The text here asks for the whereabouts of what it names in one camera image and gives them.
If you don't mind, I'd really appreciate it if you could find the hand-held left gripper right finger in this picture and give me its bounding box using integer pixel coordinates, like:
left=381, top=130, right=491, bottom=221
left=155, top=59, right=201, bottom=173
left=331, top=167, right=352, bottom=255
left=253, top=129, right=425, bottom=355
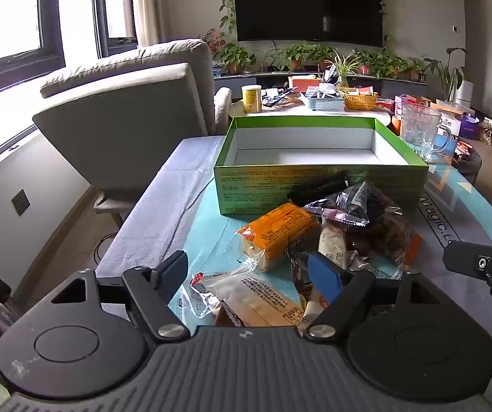
left=304, top=252, right=442, bottom=342

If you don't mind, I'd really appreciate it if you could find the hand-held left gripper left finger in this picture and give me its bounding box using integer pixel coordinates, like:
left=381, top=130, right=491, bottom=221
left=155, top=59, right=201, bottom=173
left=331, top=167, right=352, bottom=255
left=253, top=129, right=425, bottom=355
left=51, top=250, right=191, bottom=342

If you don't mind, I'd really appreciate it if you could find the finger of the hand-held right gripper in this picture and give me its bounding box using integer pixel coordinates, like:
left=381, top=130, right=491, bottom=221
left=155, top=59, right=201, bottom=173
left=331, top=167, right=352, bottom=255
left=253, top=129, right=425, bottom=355
left=442, top=240, right=492, bottom=302

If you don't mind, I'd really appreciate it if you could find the beige snack bar packet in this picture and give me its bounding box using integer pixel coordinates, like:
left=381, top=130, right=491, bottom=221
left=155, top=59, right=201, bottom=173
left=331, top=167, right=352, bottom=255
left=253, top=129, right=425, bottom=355
left=317, top=223, right=375, bottom=269

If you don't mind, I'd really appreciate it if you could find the orange cake packet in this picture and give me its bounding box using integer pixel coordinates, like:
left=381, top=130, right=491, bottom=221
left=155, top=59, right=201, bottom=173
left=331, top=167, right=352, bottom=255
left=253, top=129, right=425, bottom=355
left=236, top=203, right=319, bottom=272

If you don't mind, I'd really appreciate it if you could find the clear bread packet white label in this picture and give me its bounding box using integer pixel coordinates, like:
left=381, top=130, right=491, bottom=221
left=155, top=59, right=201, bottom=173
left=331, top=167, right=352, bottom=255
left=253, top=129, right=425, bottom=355
left=190, top=264, right=311, bottom=328

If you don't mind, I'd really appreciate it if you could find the clear packet of brown dates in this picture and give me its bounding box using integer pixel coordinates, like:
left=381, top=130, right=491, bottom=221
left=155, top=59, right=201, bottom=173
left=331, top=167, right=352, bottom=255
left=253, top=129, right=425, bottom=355
left=344, top=206, right=422, bottom=267

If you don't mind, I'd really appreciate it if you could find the dark silver snack packet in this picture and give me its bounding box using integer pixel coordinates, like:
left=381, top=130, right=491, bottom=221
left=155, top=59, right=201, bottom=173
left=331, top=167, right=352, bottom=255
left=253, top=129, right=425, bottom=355
left=302, top=181, right=403, bottom=228

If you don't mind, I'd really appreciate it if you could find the green cardboard box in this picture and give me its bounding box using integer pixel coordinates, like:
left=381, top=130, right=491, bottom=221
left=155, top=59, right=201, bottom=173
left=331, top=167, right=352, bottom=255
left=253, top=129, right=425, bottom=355
left=213, top=115, right=430, bottom=217

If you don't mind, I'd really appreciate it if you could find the teal patterned mat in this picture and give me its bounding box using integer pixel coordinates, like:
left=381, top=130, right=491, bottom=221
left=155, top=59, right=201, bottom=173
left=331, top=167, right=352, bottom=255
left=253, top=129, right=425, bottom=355
left=177, top=161, right=492, bottom=335

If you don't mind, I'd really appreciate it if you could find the grey blue cloth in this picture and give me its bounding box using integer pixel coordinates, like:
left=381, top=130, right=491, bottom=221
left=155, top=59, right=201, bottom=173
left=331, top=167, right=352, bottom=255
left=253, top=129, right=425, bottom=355
left=96, top=135, right=230, bottom=279

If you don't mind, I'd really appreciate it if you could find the black snack packet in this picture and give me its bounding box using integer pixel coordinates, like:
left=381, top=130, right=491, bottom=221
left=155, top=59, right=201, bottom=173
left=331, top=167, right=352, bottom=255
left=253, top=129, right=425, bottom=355
left=288, top=175, right=350, bottom=207

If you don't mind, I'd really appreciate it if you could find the round dark side table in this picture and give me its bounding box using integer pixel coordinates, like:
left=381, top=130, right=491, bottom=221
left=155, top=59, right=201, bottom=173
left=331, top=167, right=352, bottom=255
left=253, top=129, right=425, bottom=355
left=452, top=146, right=483, bottom=185

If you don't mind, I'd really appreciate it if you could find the purple bag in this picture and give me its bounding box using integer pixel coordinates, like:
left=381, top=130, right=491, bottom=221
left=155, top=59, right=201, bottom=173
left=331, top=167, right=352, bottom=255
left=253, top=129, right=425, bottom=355
left=458, top=112, right=480, bottom=140

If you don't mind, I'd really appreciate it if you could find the white blue box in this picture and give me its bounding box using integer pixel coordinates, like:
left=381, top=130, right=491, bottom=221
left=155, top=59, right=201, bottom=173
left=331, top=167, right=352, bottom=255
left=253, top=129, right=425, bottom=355
left=437, top=109, right=465, bottom=138

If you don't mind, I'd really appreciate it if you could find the clear glass mug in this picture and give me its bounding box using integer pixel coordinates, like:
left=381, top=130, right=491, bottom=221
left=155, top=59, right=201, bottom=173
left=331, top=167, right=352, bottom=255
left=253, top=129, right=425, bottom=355
left=400, top=104, right=459, bottom=159

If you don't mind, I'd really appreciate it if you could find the grey armchair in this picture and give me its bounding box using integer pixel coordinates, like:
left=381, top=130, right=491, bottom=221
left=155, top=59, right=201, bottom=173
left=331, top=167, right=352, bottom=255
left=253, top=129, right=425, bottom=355
left=32, top=38, right=232, bottom=215

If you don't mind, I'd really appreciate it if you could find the grey storage basket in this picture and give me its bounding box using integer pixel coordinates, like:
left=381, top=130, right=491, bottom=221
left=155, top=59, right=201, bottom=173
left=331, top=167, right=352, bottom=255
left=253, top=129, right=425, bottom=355
left=304, top=92, right=346, bottom=111

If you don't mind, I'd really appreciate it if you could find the orange wicker basket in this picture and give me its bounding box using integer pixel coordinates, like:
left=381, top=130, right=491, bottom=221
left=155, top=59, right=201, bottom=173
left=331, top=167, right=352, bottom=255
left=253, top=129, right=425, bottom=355
left=341, top=89, right=379, bottom=110

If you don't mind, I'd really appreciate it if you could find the tall plant in white pot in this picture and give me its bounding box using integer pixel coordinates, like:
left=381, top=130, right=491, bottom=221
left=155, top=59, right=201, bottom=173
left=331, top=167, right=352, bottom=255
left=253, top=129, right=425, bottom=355
left=426, top=47, right=474, bottom=104

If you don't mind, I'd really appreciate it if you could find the yellow can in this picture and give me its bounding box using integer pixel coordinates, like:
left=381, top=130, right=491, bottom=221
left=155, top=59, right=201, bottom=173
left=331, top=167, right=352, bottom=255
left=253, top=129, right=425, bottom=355
left=241, top=85, right=263, bottom=113

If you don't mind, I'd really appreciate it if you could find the orange box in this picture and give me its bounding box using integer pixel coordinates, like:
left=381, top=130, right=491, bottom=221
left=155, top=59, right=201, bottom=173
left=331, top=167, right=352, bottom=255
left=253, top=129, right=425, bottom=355
left=288, top=75, right=321, bottom=93

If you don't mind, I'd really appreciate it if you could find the spider plant in pot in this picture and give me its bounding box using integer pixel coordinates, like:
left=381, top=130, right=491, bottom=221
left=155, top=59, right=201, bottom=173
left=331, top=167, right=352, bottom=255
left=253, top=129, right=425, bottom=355
left=327, top=49, right=359, bottom=89

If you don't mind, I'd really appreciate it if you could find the green potted plant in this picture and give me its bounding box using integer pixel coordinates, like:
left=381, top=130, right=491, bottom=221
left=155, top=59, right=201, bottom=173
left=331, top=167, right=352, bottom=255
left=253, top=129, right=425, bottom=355
left=353, top=49, right=379, bottom=76
left=220, top=43, right=256, bottom=73
left=284, top=43, right=315, bottom=71

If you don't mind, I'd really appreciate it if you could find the red flower decoration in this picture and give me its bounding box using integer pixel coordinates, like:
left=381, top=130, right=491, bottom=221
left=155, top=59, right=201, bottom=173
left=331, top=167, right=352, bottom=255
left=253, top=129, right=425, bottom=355
left=201, top=28, right=226, bottom=58

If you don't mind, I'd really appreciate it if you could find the beige curtain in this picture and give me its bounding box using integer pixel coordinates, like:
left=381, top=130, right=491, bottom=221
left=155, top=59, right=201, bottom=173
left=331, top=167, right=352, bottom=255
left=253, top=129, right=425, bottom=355
left=132, top=0, right=167, bottom=46

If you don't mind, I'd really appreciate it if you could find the hanging vine plant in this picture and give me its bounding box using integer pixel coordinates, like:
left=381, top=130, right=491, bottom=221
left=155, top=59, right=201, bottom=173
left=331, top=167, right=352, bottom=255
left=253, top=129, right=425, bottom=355
left=219, top=0, right=247, bottom=37

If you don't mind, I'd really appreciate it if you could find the dark framed window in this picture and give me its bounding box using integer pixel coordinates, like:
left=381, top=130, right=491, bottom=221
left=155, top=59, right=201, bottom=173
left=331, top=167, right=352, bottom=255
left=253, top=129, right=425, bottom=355
left=0, top=0, right=140, bottom=155

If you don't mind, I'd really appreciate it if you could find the black floor cable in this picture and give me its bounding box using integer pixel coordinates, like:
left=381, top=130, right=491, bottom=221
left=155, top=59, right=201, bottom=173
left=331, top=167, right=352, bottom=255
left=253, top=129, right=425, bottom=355
left=94, top=232, right=118, bottom=263

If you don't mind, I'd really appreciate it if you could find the dark wall socket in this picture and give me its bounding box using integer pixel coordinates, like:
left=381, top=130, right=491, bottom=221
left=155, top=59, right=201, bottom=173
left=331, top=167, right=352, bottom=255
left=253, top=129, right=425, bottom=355
left=11, top=189, right=31, bottom=216

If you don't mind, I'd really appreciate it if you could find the black wall television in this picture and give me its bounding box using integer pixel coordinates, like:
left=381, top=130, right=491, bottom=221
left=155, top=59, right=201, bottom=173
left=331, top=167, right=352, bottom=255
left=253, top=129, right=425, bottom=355
left=233, top=0, right=383, bottom=48

